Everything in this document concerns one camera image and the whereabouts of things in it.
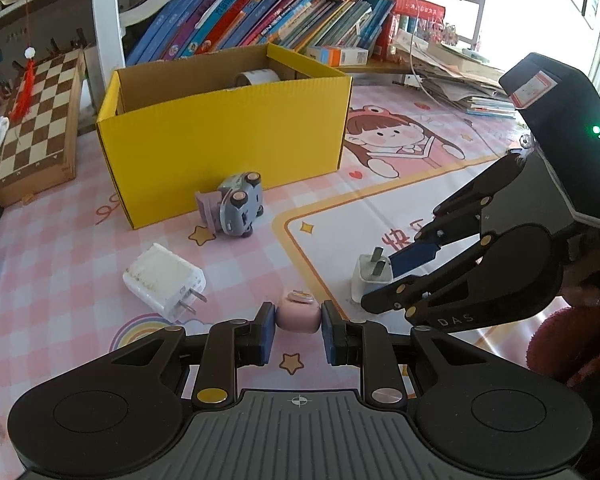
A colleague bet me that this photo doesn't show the small pink toy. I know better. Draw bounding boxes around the small pink toy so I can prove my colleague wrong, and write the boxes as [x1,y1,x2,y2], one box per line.
[276,289,322,334]

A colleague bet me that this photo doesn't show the white paper roll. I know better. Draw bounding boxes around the white paper roll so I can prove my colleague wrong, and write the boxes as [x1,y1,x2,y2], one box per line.
[235,67,282,89]

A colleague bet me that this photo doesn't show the small white charger plug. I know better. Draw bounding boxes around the small white charger plug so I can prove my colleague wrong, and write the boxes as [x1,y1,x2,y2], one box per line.
[351,247,396,305]

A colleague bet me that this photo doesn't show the red tassel hanging ornament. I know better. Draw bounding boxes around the red tassel hanging ornament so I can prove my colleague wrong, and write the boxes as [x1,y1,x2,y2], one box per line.
[9,0,53,122]

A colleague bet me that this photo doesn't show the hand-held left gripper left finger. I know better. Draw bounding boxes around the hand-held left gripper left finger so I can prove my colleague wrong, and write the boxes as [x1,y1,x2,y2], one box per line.
[111,302,277,408]

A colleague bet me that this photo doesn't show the white cable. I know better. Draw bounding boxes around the white cable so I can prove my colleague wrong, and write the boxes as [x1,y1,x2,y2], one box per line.
[394,0,433,92]

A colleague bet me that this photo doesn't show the person's right hand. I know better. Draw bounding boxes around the person's right hand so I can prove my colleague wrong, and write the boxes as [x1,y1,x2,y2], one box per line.
[560,255,600,308]

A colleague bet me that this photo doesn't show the large white charger plug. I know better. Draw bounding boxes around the large white charger plug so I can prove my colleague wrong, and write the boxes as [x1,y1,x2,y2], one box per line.
[122,243,208,322]

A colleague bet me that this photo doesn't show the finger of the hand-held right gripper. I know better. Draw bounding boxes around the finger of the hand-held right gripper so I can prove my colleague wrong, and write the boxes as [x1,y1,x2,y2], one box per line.
[389,151,531,277]
[360,232,501,322]

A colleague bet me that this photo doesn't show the red book box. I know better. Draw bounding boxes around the red book box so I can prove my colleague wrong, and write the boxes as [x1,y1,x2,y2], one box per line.
[375,0,447,58]

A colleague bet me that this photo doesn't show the orange and white small box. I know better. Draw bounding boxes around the orange and white small box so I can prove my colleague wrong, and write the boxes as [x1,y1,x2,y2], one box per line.
[306,45,370,67]

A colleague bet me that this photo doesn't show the grey blue toy car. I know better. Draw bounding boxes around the grey blue toy car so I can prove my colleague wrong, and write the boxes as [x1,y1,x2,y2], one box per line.
[195,171,265,239]

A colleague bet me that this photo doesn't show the stack of papers and booklets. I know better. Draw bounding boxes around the stack of papers and booklets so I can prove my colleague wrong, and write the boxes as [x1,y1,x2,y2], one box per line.
[394,30,522,120]

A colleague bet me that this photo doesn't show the row of colourful books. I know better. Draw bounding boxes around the row of colourful books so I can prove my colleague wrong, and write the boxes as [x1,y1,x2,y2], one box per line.
[125,0,396,62]

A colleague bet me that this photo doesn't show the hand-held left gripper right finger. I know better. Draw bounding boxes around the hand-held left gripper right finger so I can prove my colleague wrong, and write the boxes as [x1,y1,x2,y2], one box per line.
[321,301,486,406]

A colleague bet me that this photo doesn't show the pink printed table mat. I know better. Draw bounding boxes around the pink printed table mat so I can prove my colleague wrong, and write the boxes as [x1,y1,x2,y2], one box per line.
[0,77,546,480]

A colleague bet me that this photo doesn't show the yellow cardboard box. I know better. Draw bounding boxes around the yellow cardboard box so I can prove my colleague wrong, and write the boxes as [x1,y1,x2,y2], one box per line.
[96,42,353,231]

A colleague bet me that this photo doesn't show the wooden chessboard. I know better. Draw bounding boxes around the wooden chessboard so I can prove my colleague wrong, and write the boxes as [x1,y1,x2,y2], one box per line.
[0,47,87,207]

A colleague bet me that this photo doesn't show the person's right forearm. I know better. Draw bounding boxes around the person's right forearm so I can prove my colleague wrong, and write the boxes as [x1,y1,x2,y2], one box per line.
[526,304,600,391]

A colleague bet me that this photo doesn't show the row of dark chess pieces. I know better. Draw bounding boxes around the row of dark chess pieces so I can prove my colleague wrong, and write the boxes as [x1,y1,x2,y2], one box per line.
[0,29,89,92]

